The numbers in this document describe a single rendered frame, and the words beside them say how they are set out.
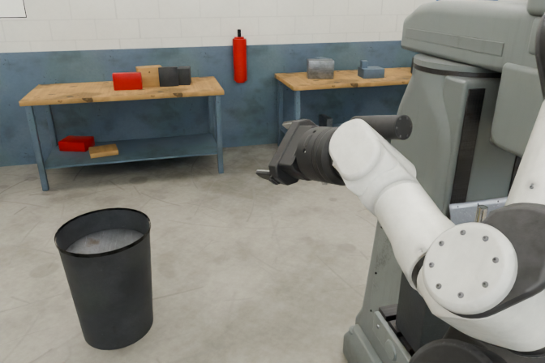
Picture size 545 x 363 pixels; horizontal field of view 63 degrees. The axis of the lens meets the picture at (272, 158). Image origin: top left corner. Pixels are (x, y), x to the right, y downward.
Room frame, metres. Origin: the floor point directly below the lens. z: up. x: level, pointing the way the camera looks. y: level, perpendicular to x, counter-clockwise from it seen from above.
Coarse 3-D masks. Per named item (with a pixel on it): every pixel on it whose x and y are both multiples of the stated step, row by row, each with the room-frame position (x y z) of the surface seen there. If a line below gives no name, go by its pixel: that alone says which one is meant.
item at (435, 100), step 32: (416, 64) 1.63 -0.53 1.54; (448, 64) 1.50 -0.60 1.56; (416, 96) 1.60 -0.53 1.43; (448, 96) 1.45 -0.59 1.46; (480, 96) 1.40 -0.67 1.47; (416, 128) 1.58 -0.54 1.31; (448, 128) 1.43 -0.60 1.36; (480, 128) 1.41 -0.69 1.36; (416, 160) 1.55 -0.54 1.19; (448, 160) 1.40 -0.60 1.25; (480, 160) 1.41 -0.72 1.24; (512, 160) 1.45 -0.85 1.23; (448, 192) 1.39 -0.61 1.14; (480, 192) 1.42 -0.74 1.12; (384, 256) 1.65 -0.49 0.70; (384, 288) 1.61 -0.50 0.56; (384, 352) 1.55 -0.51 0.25
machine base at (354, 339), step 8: (352, 328) 1.78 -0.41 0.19; (360, 328) 1.76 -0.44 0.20; (344, 336) 1.79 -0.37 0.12; (352, 336) 1.74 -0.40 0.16; (360, 336) 1.71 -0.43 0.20; (344, 344) 1.78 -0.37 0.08; (352, 344) 1.71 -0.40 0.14; (360, 344) 1.67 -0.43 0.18; (368, 344) 1.65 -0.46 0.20; (344, 352) 1.77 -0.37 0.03; (352, 352) 1.68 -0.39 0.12; (360, 352) 1.64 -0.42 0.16; (368, 352) 1.61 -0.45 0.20; (352, 360) 1.68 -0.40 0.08; (360, 360) 1.62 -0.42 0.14; (368, 360) 1.58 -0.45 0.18; (376, 360) 1.56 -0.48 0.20
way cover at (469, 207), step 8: (480, 200) 1.41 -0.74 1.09; (488, 200) 1.42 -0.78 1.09; (496, 200) 1.43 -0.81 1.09; (504, 200) 1.43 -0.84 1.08; (456, 208) 1.38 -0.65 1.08; (464, 208) 1.39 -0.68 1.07; (472, 208) 1.39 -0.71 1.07; (488, 208) 1.41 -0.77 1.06; (496, 208) 1.41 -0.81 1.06; (456, 216) 1.37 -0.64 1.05; (464, 216) 1.37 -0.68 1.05; (472, 216) 1.38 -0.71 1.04; (456, 224) 1.36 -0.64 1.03
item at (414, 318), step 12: (408, 288) 0.93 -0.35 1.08; (408, 300) 0.92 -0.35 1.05; (420, 300) 0.88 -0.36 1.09; (408, 312) 0.92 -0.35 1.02; (420, 312) 0.87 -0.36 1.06; (396, 324) 0.96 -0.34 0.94; (408, 324) 0.91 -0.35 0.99; (420, 324) 0.86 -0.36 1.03; (432, 324) 0.86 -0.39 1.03; (444, 324) 0.87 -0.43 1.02; (408, 336) 0.90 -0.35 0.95; (420, 336) 0.86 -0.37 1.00; (432, 336) 0.86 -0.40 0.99
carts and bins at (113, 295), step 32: (64, 224) 2.06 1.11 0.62; (96, 224) 2.20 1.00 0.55; (128, 224) 2.23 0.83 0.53; (64, 256) 1.83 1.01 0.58; (96, 256) 1.78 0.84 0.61; (128, 256) 1.86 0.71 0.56; (96, 288) 1.79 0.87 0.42; (128, 288) 1.86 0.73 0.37; (96, 320) 1.81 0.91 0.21; (128, 320) 1.85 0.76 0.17
